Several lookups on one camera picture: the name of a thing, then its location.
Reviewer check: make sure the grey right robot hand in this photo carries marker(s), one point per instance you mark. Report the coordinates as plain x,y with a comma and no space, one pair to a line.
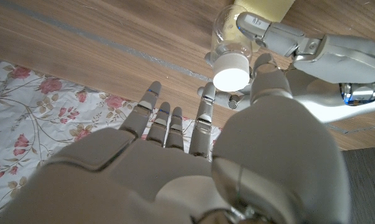
175,180

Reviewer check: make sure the yellow sponge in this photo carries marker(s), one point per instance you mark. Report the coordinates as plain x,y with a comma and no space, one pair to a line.
268,9

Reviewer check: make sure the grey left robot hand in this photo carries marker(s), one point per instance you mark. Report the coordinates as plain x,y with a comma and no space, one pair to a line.
337,62

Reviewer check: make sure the floral rose backdrop cloth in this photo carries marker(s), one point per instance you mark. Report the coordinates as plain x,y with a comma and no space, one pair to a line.
50,109

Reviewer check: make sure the clear medicine bottle white cap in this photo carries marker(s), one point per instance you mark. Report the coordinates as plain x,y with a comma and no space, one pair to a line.
231,65

